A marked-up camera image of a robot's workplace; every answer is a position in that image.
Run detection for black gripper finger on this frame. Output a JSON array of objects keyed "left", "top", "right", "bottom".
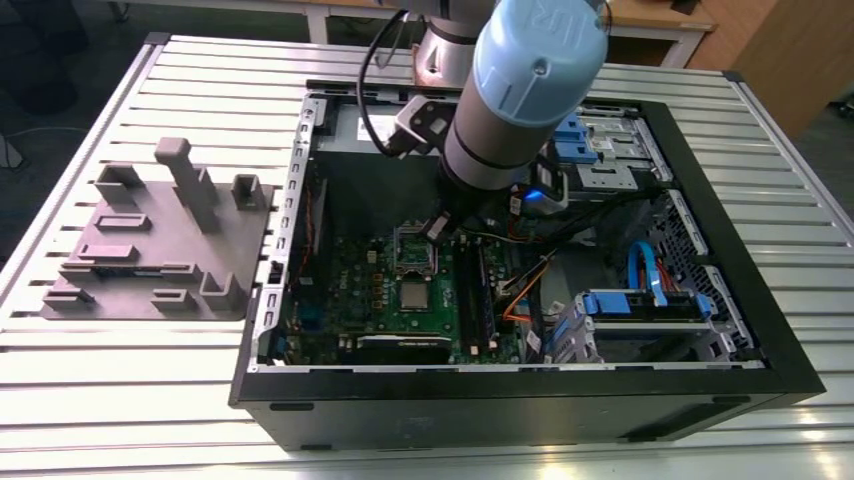
[{"left": 421, "top": 212, "right": 463, "bottom": 246}]

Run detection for CPU socket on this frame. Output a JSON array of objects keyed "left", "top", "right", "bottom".
[{"left": 397, "top": 278, "right": 441, "bottom": 315}]

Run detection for metal socket cover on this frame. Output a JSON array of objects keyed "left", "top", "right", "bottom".
[{"left": 391, "top": 224, "right": 441, "bottom": 277}]

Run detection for grey power supply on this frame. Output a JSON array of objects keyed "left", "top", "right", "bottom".
[{"left": 311, "top": 103, "right": 447, "bottom": 236}]

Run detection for black RAM slot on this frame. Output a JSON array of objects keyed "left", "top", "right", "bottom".
[
  {"left": 461, "top": 238, "right": 486, "bottom": 351},
  {"left": 453, "top": 238, "right": 478, "bottom": 351},
  {"left": 467, "top": 238, "right": 494, "bottom": 351}
]

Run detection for green motherboard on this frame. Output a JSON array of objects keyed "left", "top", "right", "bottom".
[{"left": 286, "top": 232, "right": 530, "bottom": 366}]

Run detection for black case fan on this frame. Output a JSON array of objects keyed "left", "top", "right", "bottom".
[{"left": 291, "top": 174, "right": 334, "bottom": 306}]

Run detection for blue plastic drive rails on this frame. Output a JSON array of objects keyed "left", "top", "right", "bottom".
[{"left": 551, "top": 113, "right": 601, "bottom": 165}]

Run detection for grey metal drive cage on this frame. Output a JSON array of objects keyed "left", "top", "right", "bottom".
[{"left": 526, "top": 105, "right": 674, "bottom": 217}]

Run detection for black graphics card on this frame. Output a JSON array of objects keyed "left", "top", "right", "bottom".
[{"left": 335, "top": 331, "right": 454, "bottom": 366}]

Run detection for blue disk carrier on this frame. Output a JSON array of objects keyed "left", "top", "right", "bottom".
[{"left": 581, "top": 291, "right": 714, "bottom": 324}]

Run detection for grey metal disk bay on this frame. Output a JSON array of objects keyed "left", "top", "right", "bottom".
[{"left": 570, "top": 288, "right": 728, "bottom": 365}]

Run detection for black PC case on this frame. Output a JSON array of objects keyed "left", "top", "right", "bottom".
[{"left": 226, "top": 77, "right": 829, "bottom": 454}]

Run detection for grey parts rack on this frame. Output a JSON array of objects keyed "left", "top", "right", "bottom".
[{"left": 38, "top": 137, "right": 279, "bottom": 324}]

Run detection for dark RAM stick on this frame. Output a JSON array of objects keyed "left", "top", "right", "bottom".
[{"left": 91, "top": 268, "right": 167, "bottom": 279}]

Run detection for wooden cabinet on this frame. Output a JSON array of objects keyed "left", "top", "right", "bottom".
[{"left": 686, "top": 0, "right": 854, "bottom": 146}]

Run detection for black office chair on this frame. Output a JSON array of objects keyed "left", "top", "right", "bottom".
[{"left": 0, "top": 0, "right": 88, "bottom": 117}]

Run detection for white and black wire bundle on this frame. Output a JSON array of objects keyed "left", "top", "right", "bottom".
[{"left": 459, "top": 219, "right": 543, "bottom": 247}]

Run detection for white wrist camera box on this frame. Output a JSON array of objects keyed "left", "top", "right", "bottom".
[{"left": 387, "top": 95, "right": 459, "bottom": 159}]

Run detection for red twisted wire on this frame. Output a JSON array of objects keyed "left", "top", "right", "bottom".
[{"left": 295, "top": 182, "right": 318, "bottom": 289}]

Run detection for black camera cable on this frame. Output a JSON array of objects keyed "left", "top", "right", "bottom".
[{"left": 357, "top": 9, "right": 415, "bottom": 159}]

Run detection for blue SATA wire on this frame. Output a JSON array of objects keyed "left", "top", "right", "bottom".
[{"left": 626, "top": 240, "right": 670, "bottom": 308}]

